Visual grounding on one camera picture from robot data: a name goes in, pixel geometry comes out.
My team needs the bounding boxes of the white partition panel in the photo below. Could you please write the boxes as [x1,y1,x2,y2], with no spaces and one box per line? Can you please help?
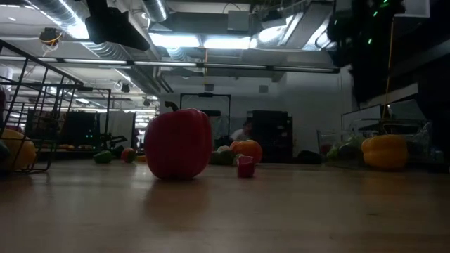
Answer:
[106,110,136,150]

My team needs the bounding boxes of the person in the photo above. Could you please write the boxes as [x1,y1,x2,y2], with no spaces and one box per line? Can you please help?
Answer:
[230,119,254,142]

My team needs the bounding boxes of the dark green cucumber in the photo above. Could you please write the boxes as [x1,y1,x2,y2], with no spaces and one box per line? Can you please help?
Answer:
[210,150,236,166]

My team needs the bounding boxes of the small green pepper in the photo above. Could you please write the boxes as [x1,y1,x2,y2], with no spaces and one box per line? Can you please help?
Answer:
[92,150,113,164]

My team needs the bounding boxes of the orange citrus fruit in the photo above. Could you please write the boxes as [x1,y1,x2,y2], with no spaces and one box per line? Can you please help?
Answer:
[0,128,38,172]

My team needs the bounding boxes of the black cabinet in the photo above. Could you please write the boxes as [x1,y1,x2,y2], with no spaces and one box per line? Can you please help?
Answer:
[245,110,294,160]

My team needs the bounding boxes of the orange tomato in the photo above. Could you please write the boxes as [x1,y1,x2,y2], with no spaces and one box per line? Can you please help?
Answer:
[230,139,264,165]

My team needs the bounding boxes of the grey ventilation box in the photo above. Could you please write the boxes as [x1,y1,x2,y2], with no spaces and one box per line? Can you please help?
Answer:
[226,9,251,33]

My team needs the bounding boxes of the long light tube bar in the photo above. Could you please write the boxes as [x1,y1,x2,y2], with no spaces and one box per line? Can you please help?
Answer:
[0,56,341,74]

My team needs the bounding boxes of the large red bell pepper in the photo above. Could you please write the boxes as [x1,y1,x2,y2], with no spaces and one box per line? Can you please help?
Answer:
[143,100,214,180]

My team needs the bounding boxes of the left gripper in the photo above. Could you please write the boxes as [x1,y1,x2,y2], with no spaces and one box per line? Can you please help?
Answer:
[86,0,151,51]

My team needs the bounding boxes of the black yellow ceiling reel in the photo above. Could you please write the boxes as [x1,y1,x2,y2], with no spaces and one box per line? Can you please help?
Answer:
[38,27,64,47]

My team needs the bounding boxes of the silver ceiling air duct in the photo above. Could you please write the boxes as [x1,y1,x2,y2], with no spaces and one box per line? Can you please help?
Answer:
[26,0,94,40]

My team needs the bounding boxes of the small orange-red tomato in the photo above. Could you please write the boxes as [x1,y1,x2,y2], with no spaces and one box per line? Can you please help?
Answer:
[120,147,138,164]

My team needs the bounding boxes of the clear plastic container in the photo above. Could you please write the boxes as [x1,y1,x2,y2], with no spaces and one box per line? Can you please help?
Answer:
[316,119,435,171]

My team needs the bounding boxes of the wire mesh basket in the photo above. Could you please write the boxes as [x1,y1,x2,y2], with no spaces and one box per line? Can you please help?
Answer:
[0,39,85,175]

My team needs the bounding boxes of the green pea pod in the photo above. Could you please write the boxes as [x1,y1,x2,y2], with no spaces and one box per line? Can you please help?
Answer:
[326,136,365,160]

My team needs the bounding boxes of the yellow bell pepper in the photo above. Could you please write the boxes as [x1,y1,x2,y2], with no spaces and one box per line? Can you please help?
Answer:
[361,134,409,171]

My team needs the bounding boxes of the black frame clamp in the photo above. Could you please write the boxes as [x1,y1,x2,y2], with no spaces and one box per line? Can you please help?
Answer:
[297,150,323,165]

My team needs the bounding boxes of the bright ceiling light panel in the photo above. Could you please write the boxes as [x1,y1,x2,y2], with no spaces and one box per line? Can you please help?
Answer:
[149,32,257,50]

